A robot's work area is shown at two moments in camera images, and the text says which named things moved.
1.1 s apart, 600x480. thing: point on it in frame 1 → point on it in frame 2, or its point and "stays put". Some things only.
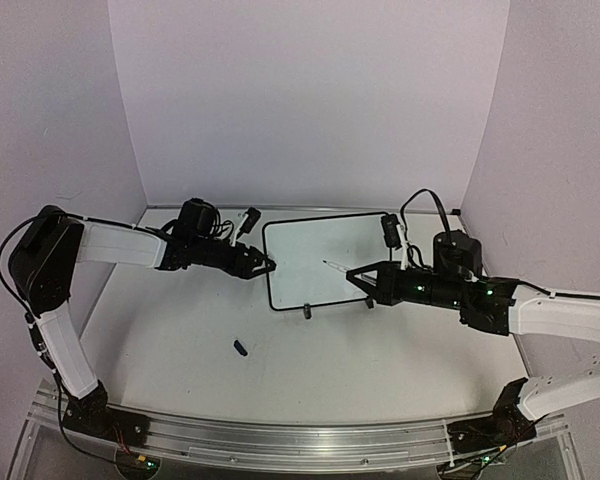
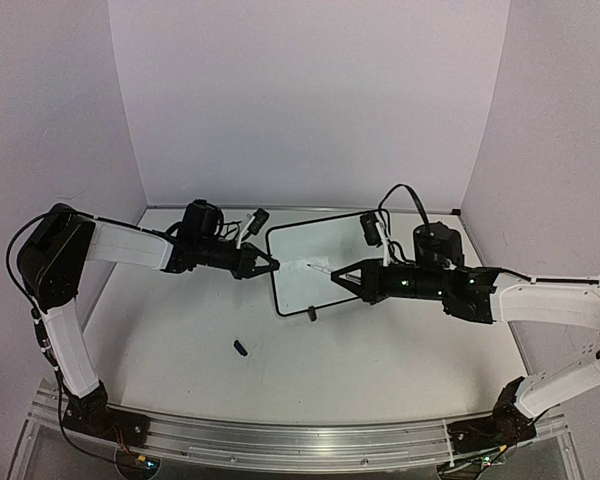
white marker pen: (336, 266) → (321, 269)
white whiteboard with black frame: (299, 248) stays put
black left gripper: (244, 268) stays put
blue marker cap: (240, 348) stays put
